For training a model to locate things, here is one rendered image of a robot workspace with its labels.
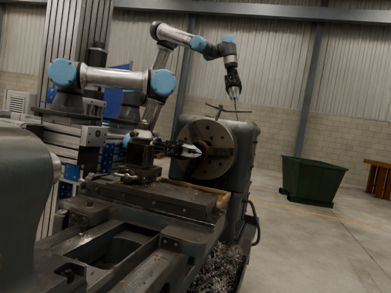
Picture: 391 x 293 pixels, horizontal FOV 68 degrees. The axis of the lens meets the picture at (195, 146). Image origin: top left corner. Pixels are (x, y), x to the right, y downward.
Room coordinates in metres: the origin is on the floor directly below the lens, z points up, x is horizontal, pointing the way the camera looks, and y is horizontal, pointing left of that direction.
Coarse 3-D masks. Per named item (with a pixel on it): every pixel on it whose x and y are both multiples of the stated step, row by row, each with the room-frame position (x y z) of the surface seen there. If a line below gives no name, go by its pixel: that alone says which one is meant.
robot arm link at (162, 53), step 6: (162, 42) 1.85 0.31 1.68; (168, 42) 1.86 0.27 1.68; (162, 48) 1.87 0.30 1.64; (168, 48) 1.87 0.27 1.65; (174, 48) 1.95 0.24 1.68; (156, 54) 1.90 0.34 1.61; (162, 54) 1.88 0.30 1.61; (168, 54) 1.90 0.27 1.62; (156, 60) 1.89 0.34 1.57; (162, 60) 1.89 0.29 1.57; (156, 66) 1.89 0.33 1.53; (162, 66) 1.90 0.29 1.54
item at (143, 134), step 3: (135, 129) 0.95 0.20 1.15; (138, 132) 0.94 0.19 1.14; (141, 132) 0.94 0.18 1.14; (144, 132) 0.94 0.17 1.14; (147, 132) 0.95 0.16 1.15; (150, 132) 0.96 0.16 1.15; (138, 135) 0.93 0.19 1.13; (141, 135) 0.93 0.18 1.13; (144, 135) 0.93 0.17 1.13; (147, 135) 0.94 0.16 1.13; (150, 135) 0.95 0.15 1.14; (138, 138) 0.93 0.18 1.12; (141, 138) 0.93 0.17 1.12; (144, 138) 0.93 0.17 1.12; (147, 138) 0.94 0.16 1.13; (150, 138) 0.95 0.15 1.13; (153, 138) 0.96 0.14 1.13
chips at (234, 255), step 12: (216, 252) 1.43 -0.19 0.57; (228, 252) 1.38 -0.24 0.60; (240, 252) 1.50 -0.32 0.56; (204, 264) 1.31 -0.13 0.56; (216, 264) 1.33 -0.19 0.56; (228, 264) 1.30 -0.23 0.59; (240, 264) 1.38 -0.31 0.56; (204, 276) 1.22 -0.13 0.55; (216, 276) 1.12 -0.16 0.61; (228, 276) 1.18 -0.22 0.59; (192, 288) 1.13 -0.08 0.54; (204, 288) 1.10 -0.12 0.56; (216, 288) 1.09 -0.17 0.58; (228, 288) 1.13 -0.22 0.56
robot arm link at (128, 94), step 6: (126, 90) 1.80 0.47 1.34; (132, 90) 1.80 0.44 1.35; (126, 96) 1.80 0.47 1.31; (132, 96) 1.80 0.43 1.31; (138, 96) 1.82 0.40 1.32; (144, 96) 1.86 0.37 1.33; (126, 102) 1.80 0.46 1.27; (132, 102) 1.80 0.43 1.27; (138, 102) 1.83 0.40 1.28; (144, 102) 1.88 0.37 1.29
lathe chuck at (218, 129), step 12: (204, 120) 1.47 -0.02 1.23; (180, 132) 1.50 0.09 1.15; (204, 132) 1.47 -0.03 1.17; (216, 132) 1.45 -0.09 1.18; (228, 132) 1.44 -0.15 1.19; (216, 144) 1.45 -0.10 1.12; (228, 144) 1.43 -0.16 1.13; (216, 156) 1.45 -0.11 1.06; (228, 156) 1.43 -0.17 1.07; (204, 168) 1.46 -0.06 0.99; (216, 168) 1.44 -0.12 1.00; (228, 168) 1.43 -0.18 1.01
